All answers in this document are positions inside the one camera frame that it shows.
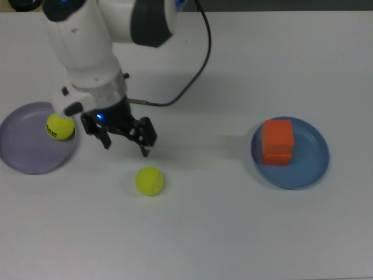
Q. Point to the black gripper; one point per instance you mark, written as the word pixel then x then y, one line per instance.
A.
pixel 116 119

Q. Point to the plain yellow tennis ball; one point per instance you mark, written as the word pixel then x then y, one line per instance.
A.
pixel 149 181

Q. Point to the yellow tennis ball black print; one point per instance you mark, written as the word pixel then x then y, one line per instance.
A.
pixel 61 128

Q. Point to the orange cube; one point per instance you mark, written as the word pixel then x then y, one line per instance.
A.
pixel 277 160
pixel 277 135

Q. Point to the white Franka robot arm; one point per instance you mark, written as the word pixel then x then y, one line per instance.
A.
pixel 84 43

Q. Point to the purple plate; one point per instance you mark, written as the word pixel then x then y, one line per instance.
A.
pixel 26 148

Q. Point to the black round object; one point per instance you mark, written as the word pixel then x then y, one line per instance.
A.
pixel 23 5

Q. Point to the blue plate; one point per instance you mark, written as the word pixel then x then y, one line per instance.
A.
pixel 309 166

